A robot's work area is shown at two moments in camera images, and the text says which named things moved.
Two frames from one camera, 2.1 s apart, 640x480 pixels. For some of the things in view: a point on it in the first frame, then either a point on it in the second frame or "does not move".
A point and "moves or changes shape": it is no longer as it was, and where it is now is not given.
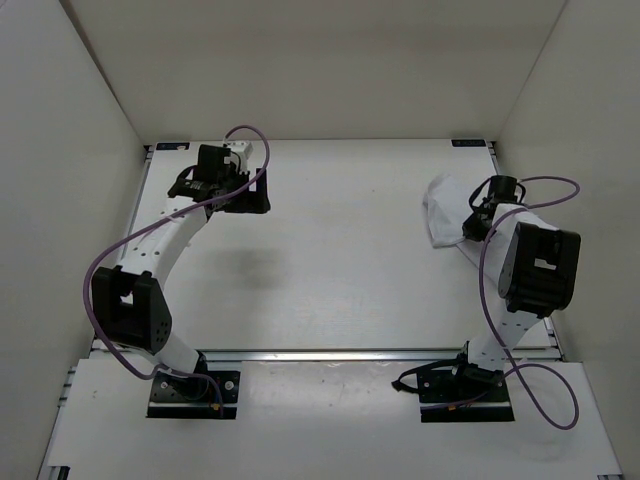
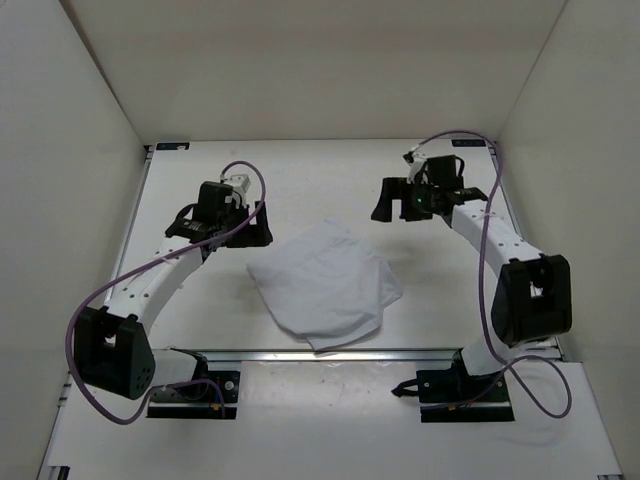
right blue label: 468,142 does not move
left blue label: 172,145 does not move
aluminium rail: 396,356 does not move
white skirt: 448,208 moves or changes shape
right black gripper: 469,229 to 397,190
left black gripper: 253,199 to 259,233
